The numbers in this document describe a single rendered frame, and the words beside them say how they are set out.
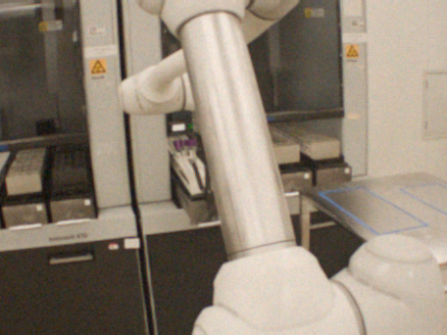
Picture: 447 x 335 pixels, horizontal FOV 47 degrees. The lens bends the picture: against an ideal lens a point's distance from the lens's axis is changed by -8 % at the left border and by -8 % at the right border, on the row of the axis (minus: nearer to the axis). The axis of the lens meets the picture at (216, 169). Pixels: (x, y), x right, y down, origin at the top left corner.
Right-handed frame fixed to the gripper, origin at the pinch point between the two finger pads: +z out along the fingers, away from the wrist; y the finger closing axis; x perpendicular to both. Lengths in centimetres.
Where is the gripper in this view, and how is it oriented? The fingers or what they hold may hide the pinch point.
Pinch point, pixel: (214, 203)
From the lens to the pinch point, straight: 155.8
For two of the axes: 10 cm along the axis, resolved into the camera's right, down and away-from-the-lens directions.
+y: -9.7, 1.1, -2.2
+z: 0.5, 9.6, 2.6
